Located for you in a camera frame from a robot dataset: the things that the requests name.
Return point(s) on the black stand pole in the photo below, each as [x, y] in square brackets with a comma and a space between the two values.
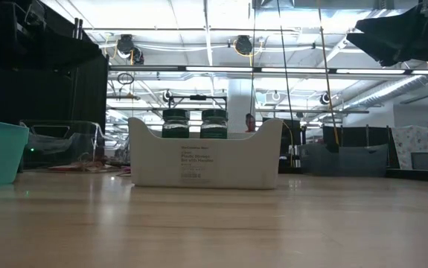
[76, 28]

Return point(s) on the long ceiling light bar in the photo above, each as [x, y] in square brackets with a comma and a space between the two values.
[217, 69]

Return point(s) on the black curtain partition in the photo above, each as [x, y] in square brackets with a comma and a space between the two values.
[94, 97]

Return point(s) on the white building column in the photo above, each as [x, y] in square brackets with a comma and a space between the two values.
[240, 93]

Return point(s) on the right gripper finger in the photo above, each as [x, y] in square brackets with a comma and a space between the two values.
[396, 24]
[414, 50]

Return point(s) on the purple folded cloth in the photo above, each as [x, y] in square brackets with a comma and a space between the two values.
[125, 172]

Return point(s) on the person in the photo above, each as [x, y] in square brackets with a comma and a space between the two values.
[250, 123]

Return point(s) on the white plastic storage bin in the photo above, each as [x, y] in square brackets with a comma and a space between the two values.
[161, 164]

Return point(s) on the black metal table frame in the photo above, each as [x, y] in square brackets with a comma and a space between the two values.
[414, 175]

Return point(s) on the patterned room divider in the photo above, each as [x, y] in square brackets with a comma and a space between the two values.
[414, 141]

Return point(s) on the green lidded spice jar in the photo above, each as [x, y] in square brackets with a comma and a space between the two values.
[214, 128]
[176, 128]

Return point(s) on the clear plastic bin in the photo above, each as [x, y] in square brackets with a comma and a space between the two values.
[83, 149]

